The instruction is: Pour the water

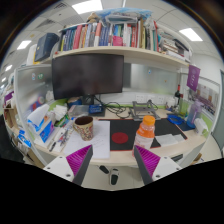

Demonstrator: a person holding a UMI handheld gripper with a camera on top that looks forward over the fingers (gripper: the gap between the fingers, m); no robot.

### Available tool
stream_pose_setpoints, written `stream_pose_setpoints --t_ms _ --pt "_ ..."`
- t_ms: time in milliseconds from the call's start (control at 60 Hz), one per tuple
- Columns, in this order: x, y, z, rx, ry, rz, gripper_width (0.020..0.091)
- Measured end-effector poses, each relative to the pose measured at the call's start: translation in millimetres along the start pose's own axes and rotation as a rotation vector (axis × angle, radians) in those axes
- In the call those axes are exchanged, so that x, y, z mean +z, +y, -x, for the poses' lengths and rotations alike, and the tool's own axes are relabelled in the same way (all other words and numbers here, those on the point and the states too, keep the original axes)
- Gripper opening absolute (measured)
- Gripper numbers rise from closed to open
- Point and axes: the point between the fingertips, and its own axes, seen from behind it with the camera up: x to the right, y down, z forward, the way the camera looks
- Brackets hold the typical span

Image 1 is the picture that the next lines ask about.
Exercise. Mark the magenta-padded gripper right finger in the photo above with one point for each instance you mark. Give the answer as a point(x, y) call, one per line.
point(148, 160)

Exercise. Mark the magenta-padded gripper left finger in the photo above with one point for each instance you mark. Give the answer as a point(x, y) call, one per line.
point(78, 160)

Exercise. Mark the orange-capped drink bottle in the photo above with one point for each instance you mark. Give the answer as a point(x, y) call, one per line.
point(145, 133)

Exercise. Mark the purple water bottle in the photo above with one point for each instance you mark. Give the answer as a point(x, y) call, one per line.
point(193, 115)

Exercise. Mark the small white paper sheet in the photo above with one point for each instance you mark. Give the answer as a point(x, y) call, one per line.
point(166, 140)

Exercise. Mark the black and white slipper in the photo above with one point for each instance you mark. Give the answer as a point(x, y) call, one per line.
point(104, 169)
point(114, 176)

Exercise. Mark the large white paper sheet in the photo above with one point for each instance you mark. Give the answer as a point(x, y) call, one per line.
point(100, 140)

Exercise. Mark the floral ceramic mug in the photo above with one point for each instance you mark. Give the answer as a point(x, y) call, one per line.
point(85, 130)

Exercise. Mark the black desk mat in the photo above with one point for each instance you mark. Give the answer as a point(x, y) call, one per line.
point(166, 128)

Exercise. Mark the blue tissue box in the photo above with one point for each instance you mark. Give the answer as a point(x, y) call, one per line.
point(45, 130)

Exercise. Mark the grey metal laptop stand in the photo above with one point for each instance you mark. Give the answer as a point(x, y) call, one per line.
point(141, 111)

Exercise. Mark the clear plastic box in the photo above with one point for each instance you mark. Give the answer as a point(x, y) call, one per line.
point(78, 110)

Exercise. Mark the pile of white napkins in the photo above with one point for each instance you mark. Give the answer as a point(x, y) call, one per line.
point(60, 112)

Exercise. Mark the small blue device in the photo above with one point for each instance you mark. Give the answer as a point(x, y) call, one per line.
point(95, 109)

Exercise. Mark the blue tissue pack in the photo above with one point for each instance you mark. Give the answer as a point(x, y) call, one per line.
point(24, 139)

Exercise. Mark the blue round container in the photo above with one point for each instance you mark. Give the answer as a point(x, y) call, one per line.
point(74, 102)

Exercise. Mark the white plastic container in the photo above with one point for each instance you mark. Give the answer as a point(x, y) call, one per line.
point(201, 126)

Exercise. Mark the dark wine bottle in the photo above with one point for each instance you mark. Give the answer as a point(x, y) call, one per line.
point(178, 95)

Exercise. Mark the black computer monitor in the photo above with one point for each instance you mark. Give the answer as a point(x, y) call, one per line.
point(87, 76)

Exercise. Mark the photo poster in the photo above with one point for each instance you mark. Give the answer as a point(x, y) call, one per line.
point(207, 97)

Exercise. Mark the purple hanging banner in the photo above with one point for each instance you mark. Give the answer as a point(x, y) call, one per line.
point(193, 77)

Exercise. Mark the white wall sockets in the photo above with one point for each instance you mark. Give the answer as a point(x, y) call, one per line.
point(150, 99)

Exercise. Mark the wall shelf with books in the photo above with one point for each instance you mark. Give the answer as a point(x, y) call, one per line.
point(110, 36)

